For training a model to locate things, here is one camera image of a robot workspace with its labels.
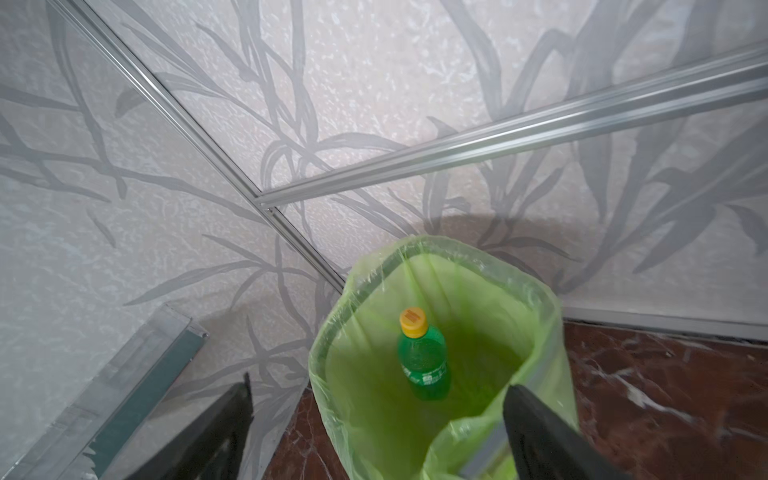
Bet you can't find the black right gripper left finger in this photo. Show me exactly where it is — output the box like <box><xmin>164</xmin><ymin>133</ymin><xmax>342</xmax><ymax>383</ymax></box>
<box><xmin>129</xmin><ymin>374</ymin><xmax>253</xmax><ymax>480</ymax></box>

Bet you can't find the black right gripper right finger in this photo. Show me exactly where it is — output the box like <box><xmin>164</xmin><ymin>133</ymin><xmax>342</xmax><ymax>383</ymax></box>
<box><xmin>503</xmin><ymin>385</ymin><xmax>629</xmax><ymax>480</ymax></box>

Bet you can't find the green soda bottle yellow cap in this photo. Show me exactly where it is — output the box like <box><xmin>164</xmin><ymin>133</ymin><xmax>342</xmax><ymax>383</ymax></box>
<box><xmin>397</xmin><ymin>307</ymin><xmax>451</xmax><ymax>401</ymax></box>

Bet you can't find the green bin liner bag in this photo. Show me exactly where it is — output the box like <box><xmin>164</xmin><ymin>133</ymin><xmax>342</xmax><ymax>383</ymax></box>
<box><xmin>308</xmin><ymin>235</ymin><xmax>579</xmax><ymax>479</ymax></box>

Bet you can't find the clear acrylic wall shelf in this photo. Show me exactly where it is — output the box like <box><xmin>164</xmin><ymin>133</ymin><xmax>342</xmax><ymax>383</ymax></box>
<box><xmin>2</xmin><ymin>305</ymin><xmax>208</xmax><ymax>479</ymax></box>

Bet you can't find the aluminium frame profile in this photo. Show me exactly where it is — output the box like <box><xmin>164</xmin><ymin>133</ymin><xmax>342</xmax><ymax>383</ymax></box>
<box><xmin>50</xmin><ymin>1</ymin><xmax>767</xmax><ymax>289</ymax></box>

